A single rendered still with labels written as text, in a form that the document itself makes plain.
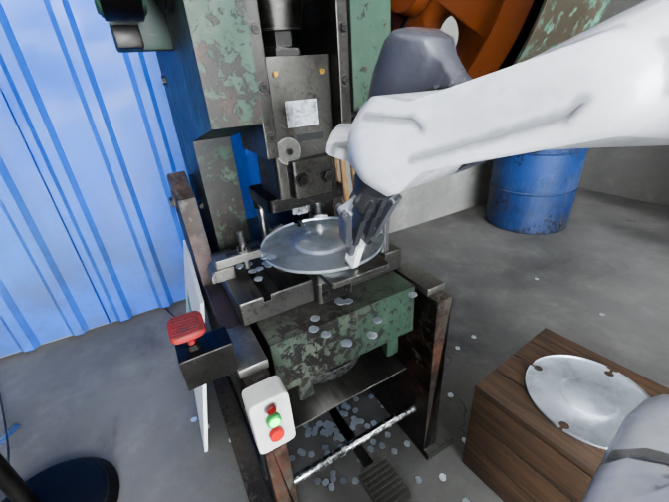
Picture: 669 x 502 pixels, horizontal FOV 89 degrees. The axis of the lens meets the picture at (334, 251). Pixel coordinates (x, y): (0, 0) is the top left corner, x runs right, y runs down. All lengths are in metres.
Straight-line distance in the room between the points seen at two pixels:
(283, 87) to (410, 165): 0.47
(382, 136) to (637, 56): 0.18
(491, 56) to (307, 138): 0.40
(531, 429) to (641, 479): 0.65
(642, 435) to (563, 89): 0.32
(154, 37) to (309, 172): 0.41
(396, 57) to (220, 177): 0.66
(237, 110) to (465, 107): 0.46
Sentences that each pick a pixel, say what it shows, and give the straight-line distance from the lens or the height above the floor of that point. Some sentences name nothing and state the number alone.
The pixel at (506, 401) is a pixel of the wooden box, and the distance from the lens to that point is 1.06.
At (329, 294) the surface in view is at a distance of 0.80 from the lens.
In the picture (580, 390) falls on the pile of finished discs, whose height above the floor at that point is 0.36.
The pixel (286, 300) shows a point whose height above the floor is 0.67.
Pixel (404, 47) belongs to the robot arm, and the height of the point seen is 1.15.
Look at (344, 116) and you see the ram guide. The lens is 0.77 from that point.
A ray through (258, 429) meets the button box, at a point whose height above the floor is 0.57.
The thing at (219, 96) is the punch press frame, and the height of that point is 1.11.
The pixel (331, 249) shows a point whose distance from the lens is 0.75.
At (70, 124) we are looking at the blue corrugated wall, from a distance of 1.92.
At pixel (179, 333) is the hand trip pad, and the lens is 0.64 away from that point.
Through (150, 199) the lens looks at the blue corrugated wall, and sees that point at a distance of 1.97.
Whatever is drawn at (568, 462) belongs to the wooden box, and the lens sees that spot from 1.04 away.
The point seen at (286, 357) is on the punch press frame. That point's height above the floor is 0.60.
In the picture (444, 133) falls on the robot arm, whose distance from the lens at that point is 0.30.
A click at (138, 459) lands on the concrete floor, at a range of 1.53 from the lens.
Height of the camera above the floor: 1.13
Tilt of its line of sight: 27 degrees down
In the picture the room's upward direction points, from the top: 4 degrees counter-clockwise
